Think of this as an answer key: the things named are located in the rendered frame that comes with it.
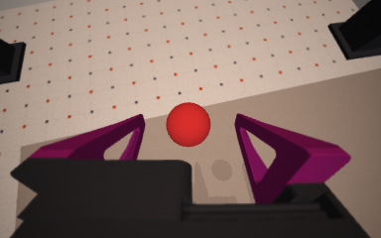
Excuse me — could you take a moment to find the red sphere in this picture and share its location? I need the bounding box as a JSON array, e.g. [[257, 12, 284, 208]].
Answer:
[[166, 102, 210, 147]]

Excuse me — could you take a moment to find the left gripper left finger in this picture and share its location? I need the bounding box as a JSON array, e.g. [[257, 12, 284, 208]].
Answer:
[[29, 114, 145, 160]]

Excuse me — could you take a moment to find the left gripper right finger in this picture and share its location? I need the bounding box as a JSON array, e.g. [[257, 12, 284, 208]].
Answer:
[[234, 113, 351, 203]]

